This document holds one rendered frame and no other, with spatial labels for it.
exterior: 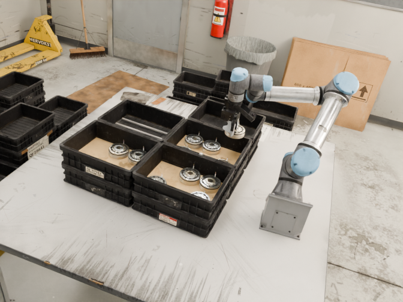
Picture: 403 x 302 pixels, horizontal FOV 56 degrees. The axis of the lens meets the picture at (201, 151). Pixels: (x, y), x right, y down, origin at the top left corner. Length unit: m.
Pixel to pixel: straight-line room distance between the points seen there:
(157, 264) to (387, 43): 3.65
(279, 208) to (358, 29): 3.10
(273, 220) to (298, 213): 0.13
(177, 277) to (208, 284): 0.13
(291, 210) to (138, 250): 0.70
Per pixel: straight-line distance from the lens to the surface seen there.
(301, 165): 1.67
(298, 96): 1.93
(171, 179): 1.84
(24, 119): 3.01
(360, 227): 3.25
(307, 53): 4.47
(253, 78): 1.76
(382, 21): 4.56
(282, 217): 1.81
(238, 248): 1.76
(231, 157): 2.05
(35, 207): 1.92
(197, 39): 4.88
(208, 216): 1.66
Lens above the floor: 1.99
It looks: 34 degrees down
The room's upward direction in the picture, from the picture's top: 9 degrees clockwise
